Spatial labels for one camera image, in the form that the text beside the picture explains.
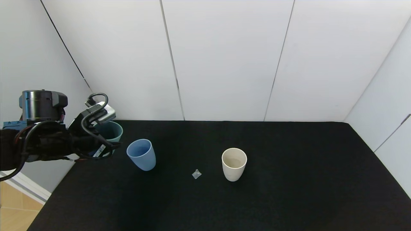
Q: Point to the light blue plastic cup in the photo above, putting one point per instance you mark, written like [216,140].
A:
[143,158]

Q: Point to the small clear plastic piece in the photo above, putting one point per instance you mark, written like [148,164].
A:
[196,174]

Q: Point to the white floor trim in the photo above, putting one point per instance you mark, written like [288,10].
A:
[25,187]

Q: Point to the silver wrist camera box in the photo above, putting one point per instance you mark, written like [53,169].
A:
[107,114]

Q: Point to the cream plastic cup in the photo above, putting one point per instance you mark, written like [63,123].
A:
[233,173]

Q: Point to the teal plastic cup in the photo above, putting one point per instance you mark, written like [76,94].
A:
[112,131]

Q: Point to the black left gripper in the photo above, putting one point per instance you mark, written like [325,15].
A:
[100,150]

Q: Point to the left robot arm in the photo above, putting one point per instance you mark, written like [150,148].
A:
[41,106]

